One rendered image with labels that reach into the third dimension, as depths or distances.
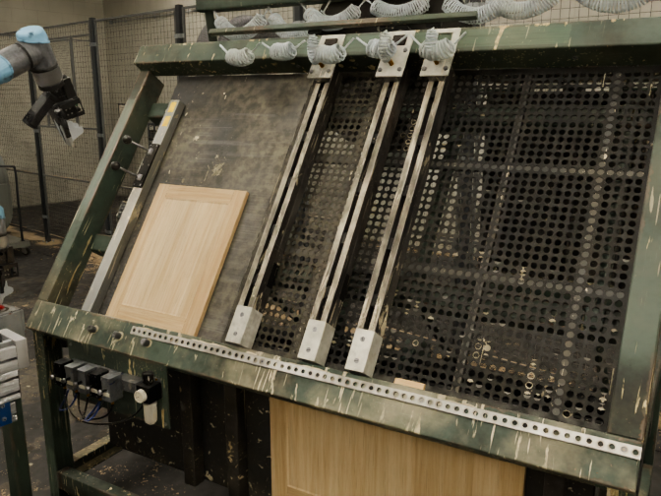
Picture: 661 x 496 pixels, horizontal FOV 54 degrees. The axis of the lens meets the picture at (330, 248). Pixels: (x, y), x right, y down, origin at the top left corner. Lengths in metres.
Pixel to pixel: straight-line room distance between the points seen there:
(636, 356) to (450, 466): 0.69
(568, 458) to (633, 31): 1.23
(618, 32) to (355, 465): 1.59
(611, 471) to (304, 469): 1.11
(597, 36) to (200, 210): 1.48
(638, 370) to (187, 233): 1.59
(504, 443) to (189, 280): 1.24
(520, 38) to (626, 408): 1.17
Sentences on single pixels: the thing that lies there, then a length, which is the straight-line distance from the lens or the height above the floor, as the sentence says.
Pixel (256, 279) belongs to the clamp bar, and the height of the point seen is 1.10.
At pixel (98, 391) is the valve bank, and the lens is 2.38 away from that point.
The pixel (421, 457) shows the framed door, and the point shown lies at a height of 0.59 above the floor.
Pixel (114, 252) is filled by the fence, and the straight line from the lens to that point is 2.67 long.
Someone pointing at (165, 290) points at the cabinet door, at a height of 1.00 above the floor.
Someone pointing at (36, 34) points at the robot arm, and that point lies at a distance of 1.99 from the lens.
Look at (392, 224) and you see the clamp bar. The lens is 2.03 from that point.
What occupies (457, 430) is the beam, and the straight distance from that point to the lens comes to 1.80.
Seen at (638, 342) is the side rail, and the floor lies 1.10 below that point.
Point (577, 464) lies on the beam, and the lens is 1.74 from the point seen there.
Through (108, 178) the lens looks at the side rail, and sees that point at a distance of 2.93.
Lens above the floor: 1.69
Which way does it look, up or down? 13 degrees down
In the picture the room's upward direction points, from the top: straight up
